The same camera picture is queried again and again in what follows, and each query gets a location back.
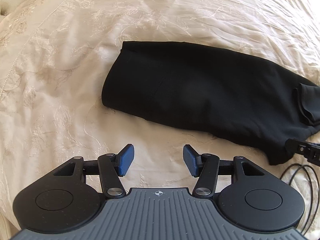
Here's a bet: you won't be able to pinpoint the cream embroidered bedspread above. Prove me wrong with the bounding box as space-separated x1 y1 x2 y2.
0 0 320 233

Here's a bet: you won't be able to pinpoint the black pants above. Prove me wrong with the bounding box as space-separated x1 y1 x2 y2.
102 41 320 166

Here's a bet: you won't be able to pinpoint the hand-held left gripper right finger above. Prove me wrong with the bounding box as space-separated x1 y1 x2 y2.
183 144 268 197

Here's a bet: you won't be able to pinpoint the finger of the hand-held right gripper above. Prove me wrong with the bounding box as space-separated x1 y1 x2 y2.
285 138 320 167

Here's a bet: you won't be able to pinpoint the black cable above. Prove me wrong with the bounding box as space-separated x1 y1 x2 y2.
301 166 320 233
280 164 320 235

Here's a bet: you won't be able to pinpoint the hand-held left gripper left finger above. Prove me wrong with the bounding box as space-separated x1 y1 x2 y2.
50 143 136 198

